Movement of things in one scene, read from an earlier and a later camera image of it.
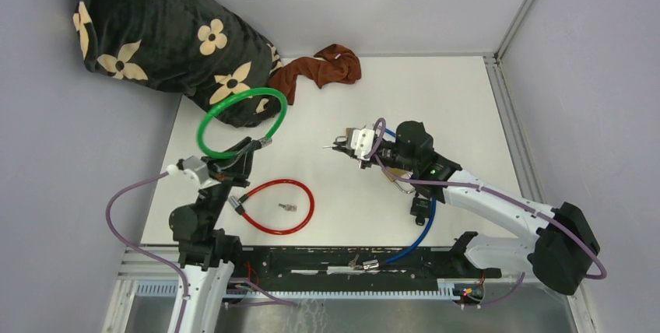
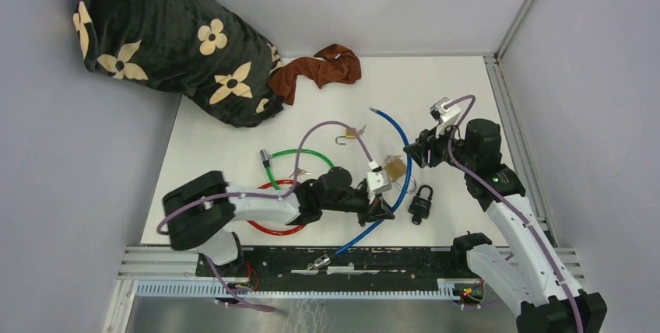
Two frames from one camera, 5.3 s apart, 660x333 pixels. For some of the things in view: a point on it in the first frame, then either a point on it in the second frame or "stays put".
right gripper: (343, 147) to (427, 140)
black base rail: (357, 268) stays put
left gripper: (233, 170) to (377, 210)
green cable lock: (265, 141) to (265, 156)
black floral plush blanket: (145, 22) stays put
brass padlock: (394, 173) stays put
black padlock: (420, 208) stays put
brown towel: (335, 64) stays put
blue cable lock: (420, 208) to (324, 258)
